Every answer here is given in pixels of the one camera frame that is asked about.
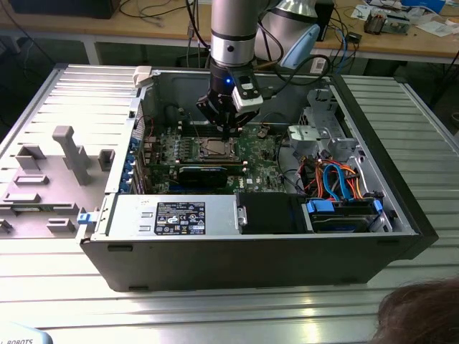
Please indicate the brown-haired person head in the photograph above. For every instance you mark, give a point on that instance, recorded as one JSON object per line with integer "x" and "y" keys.
{"x": 423, "y": 315}

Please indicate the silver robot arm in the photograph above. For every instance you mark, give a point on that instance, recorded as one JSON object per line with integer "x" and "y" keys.
{"x": 233, "y": 28}

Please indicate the silver cpu chip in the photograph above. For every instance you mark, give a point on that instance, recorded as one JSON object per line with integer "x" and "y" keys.
{"x": 218, "y": 148}

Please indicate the silver metal drive cage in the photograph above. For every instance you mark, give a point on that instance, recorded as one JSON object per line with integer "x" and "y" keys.
{"x": 322, "y": 107}

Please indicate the upright black box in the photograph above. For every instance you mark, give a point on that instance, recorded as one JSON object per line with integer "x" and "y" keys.
{"x": 327, "y": 25}

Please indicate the cpu heatsink cooler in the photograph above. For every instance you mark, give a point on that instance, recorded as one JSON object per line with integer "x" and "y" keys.
{"x": 374, "y": 23}

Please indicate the black graphics card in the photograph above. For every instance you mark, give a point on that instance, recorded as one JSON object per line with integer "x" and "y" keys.
{"x": 202, "y": 177}

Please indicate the black open pc case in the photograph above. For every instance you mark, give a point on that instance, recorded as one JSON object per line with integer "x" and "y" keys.
{"x": 215, "y": 265}

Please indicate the blue cardboard box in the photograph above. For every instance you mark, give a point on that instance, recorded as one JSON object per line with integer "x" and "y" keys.
{"x": 426, "y": 4}

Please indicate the cpu socket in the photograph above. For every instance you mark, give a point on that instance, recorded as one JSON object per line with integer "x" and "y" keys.
{"x": 201, "y": 152}

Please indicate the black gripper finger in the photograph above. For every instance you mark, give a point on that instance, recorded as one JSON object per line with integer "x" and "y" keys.
{"x": 245, "y": 116}
{"x": 211, "y": 109}

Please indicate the wooden desk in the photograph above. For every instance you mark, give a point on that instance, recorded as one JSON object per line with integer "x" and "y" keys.
{"x": 394, "y": 44}

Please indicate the silver metal bracket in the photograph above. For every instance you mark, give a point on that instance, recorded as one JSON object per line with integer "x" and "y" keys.
{"x": 303, "y": 138}

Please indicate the small black adapter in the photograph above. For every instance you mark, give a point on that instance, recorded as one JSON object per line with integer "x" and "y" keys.
{"x": 354, "y": 37}

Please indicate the silver power supply unit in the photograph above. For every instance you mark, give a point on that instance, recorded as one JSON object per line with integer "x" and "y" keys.
{"x": 129, "y": 215}

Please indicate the beige case latch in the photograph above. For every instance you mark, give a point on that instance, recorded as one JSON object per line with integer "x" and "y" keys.
{"x": 142, "y": 76}

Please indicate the blue case latch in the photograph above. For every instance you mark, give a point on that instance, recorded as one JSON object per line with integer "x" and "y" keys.
{"x": 84, "y": 219}

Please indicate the hard disk blue carrier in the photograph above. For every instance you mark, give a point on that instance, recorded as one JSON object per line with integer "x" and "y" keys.
{"x": 337, "y": 224}

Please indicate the wide black box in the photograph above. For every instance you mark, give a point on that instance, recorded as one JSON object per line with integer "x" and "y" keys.
{"x": 64, "y": 7}

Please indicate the black case fan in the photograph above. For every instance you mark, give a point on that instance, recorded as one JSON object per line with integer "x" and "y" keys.
{"x": 174, "y": 115}

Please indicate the thin metal locking lever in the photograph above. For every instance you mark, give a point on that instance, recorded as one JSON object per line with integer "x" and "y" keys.
{"x": 193, "y": 127}

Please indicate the grey parts rack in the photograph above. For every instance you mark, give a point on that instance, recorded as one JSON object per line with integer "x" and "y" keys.
{"x": 54, "y": 193}

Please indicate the green motherboard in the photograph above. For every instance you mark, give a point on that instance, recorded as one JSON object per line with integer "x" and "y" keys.
{"x": 258, "y": 172}

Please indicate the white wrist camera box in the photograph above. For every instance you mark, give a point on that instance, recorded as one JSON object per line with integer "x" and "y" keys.
{"x": 247, "y": 98}

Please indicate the grey metal drive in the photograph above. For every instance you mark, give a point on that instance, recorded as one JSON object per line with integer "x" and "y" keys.
{"x": 398, "y": 25}

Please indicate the white labelled tag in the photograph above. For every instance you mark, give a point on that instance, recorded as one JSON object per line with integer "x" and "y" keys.
{"x": 319, "y": 65}

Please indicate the white paper sheets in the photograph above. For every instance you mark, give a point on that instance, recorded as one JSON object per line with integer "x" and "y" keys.
{"x": 435, "y": 28}

